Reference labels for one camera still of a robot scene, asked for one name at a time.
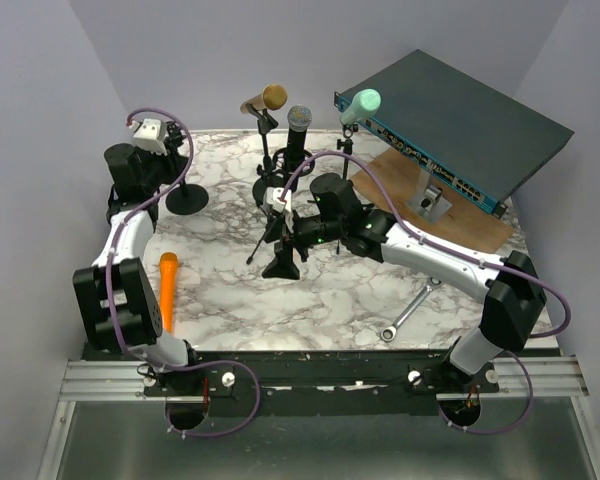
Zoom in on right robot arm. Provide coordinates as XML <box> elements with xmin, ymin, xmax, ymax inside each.
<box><xmin>262</xmin><ymin>173</ymin><xmax>546</xmax><ymax>392</ymax></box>

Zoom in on teal network switch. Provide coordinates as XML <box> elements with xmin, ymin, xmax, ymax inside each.
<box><xmin>334</xmin><ymin>50</ymin><xmax>574</xmax><ymax>218</ymax></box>

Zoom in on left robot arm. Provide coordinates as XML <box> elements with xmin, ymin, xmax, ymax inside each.
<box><xmin>72</xmin><ymin>122</ymin><xmax>202</xmax><ymax>395</ymax></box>

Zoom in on black tripod shock-mount stand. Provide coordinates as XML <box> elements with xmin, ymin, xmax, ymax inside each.
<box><xmin>246</xmin><ymin>147</ymin><xmax>311</xmax><ymax>265</ymax></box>

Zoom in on silver ratchet wrench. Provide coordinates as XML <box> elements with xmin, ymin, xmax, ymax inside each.
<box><xmin>380</xmin><ymin>277</ymin><xmax>442</xmax><ymax>343</ymax></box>

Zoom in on black round-base clip stand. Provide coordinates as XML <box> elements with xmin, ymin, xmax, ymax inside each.
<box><xmin>246</xmin><ymin>103</ymin><xmax>285</xmax><ymax>207</ymax></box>

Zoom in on purple cable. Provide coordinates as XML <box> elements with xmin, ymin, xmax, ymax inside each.
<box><xmin>107</xmin><ymin>107</ymin><xmax>264</xmax><ymax>441</ymax></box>
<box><xmin>277</xmin><ymin>149</ymin><xmax>574</xmax><ymax>435</ymax></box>

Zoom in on wooden board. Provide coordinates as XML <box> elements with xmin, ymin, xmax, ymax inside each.
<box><xmin>368</xmin><ymin>150</ymin><xmax>514</xmax><ymax>253</ymax></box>

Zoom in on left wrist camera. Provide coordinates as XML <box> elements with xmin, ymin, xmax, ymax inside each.
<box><xmin>129</xmin><ymin>118</ymin><xmax>167</xmax><ymax>155</ymax></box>

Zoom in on black tall tripod stand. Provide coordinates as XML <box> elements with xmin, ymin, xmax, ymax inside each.
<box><xmin>310</xmin><ymin>124</ymin><xmax>374</xmax><ymax>257</ymax></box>

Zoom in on gold microphone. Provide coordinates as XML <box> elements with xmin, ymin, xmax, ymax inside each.
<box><xmin>240</xmin><ymin>84</ymin><xmax>288</xmax><ymax>114</ymax></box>

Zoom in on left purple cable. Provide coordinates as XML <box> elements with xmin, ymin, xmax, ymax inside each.
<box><xmin>107</xmin><ymin>107</ymin><xmax>264</xmax><ymax>441</ymax></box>

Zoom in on black silver-grille microphone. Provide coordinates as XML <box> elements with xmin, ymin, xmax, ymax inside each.
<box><xmin>285</xmin><ymin>105</ymin><xmax>312</xmax><ymax>172</ymax></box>

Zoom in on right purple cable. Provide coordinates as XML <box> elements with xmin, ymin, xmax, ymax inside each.
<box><xmin>277</xmin><ymin>149</ymin><xmax>574</xmax><ymax>435</ymax></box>

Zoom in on black front mounting rail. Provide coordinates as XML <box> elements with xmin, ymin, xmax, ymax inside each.
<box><xmin>79</xmin><ymin>342</ymin><xmax>531</xmax><ymax>419</ymax></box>

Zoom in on orange microphone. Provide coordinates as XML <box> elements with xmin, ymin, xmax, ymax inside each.
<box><xmin>159</xmin><ymin>252</ymin><xmax>179</xmax><ymax>333</ymax></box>

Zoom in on mint green microphone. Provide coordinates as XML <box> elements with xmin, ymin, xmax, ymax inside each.
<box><xmin>340</xmin><ymin>89</ymin><xmax>381</xmax><ymax>126</ymax></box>

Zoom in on metal switch bracket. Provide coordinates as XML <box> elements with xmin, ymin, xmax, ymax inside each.
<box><xmin>407</xmin><ymin>170</ymin><xmax>452</xmax><ymax>223</ymax></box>

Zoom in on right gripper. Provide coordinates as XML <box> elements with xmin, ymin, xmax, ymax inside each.
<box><xmin>261</xmin><ymin>209</ymin><xmax>344</xmax><ymax>281</ymax></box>

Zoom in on black round-base shock-mount stand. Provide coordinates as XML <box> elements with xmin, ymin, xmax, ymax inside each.
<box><xmin>164</xmin><ymin>124</ymin><xmax>210</xmax><ymax>216</ymax></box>

